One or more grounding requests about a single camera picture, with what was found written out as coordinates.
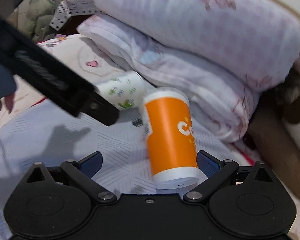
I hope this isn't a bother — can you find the dark brown pillow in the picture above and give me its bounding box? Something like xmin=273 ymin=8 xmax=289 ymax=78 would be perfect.
xmin=248 ymin=110 xmax=300 ymax=199

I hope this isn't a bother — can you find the orange white paper cup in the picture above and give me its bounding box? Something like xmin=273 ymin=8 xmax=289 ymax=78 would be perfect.
xmin=140 ymin=87 xmax=199 ymax=190

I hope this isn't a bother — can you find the patterned cloth side table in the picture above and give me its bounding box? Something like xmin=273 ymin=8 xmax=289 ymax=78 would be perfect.
xmin=50 ymin=0 xmax=98 ymax=31

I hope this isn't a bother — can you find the white green-print paper cup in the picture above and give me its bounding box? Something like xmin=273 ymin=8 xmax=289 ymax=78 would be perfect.
xmin=96 ymin=71 xmax=146 ymax=110

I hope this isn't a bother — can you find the pink checked lower quilt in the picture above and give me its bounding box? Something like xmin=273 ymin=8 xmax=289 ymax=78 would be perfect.
xmin=77 ymin=14 xmax=259 ymax=142

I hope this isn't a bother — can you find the light grey patterned mat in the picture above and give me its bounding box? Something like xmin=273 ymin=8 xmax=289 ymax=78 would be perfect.
xmin=0 ymin=100 xmax=241 ymax=240

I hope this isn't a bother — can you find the pink checked folded quilt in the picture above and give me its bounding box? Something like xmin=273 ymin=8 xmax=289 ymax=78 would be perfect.
xmin=95 ymin=0 xmax=300 ymax=91

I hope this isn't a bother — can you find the green padded jacket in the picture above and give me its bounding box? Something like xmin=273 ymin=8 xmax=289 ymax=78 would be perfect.
xmin=19 ymin=0 xmax=55 ymax=43

